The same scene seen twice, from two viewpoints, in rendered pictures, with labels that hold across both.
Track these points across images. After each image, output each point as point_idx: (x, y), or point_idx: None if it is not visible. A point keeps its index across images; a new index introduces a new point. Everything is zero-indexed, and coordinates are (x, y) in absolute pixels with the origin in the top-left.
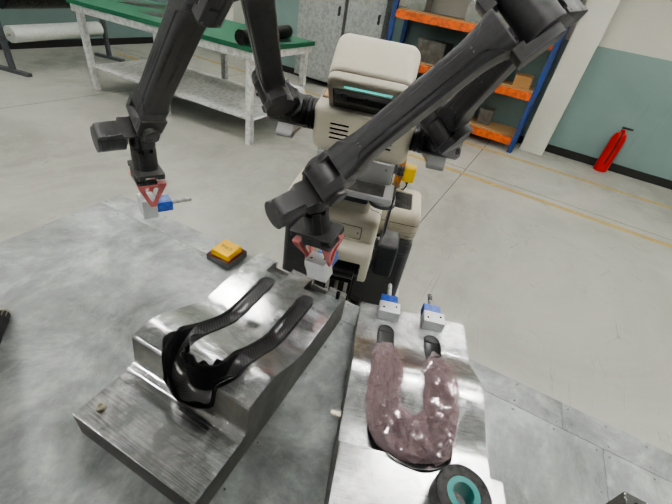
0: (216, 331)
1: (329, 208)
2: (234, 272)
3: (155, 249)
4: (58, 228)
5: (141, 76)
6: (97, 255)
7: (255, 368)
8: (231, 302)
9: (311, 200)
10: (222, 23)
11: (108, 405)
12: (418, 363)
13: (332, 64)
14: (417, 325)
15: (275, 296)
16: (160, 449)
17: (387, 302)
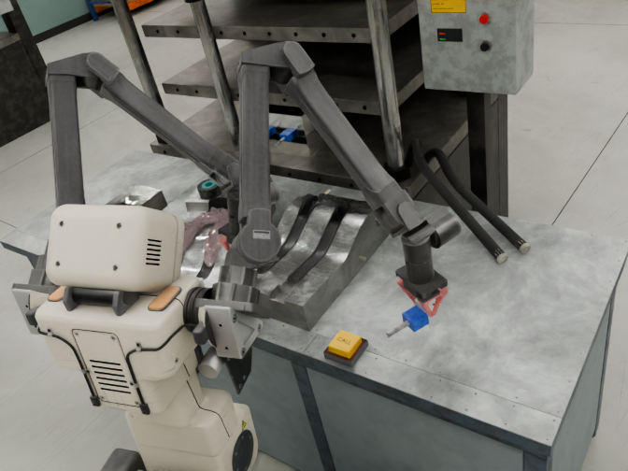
0: (324, 228)
1: (206, 392)
2: (335, 334)
3: (430, 347)
4: (562, 355)
5: (378, 161)
6: (484, 328)
7: (296, 209)
8: (321, 261)
9: None
10: (283, 93)
11: None
12: (192, 246)
13: (172, 217)
14: None
15: (286, 270)
16: (346, 204)
17: None
